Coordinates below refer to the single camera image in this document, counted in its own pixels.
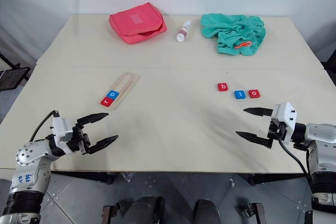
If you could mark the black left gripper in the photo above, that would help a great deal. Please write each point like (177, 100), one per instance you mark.
(78, 140)

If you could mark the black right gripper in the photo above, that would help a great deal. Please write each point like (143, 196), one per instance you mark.
(275, 130)

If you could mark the red letter tile o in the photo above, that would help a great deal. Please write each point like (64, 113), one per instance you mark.
(254, 93)

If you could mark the blue letter block t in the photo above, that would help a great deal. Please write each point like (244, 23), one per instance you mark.
(241, 95)

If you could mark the blue letter tile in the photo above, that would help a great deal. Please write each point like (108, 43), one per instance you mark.
(113, 94)

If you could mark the red letter tile b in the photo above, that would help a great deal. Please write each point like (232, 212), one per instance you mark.
(223, 87)

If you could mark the wooden letter block tray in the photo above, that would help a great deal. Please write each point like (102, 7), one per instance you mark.
(127, 81)

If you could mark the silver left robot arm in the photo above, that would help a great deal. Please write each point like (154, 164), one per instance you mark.
(29, 155)

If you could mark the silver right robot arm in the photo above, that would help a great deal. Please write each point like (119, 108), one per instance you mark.
(320, 140)

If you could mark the small clear plastic bag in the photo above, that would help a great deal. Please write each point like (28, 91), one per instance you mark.
(127, 176)

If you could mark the dark rounded shape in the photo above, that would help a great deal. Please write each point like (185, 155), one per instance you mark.
(144, 211)
(208, 212)

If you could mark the black metal cart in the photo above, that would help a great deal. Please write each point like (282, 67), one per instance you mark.
(10, 77)

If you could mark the crumpled green cloth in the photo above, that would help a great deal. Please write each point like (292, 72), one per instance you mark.
(228, 24)

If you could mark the pink fabric zip pouch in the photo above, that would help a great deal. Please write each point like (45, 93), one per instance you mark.
(134, 24)

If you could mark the small white pink bottle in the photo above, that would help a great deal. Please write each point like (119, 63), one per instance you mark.
(183, 31)

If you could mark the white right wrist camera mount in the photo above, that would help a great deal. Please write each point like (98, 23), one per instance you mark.
(284, 113)

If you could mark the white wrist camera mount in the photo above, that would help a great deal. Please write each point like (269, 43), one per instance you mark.
(284, 113)
(61, 129)

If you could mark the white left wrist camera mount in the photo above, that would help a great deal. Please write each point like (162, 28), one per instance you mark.
(61, 129)

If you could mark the brown bracket with castor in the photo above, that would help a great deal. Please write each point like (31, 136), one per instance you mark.
(252, 213)
(113, 213)

